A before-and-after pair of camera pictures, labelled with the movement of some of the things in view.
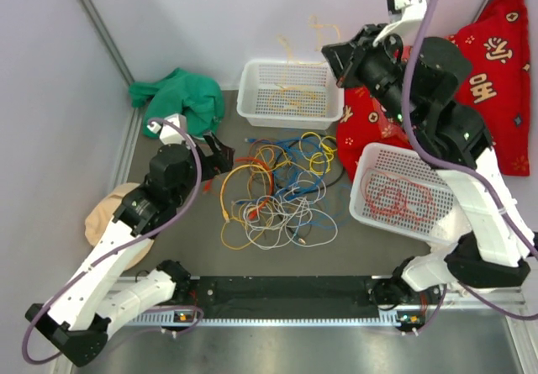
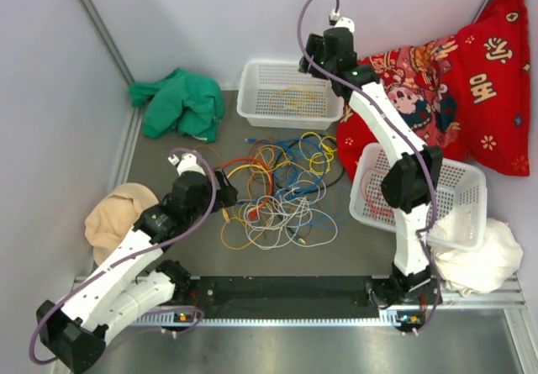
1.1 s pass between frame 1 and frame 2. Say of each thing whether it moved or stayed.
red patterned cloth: stayed
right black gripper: moved
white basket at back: stayed
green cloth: stayed
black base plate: stayed
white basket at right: stayed
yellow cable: stayed
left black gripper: moved
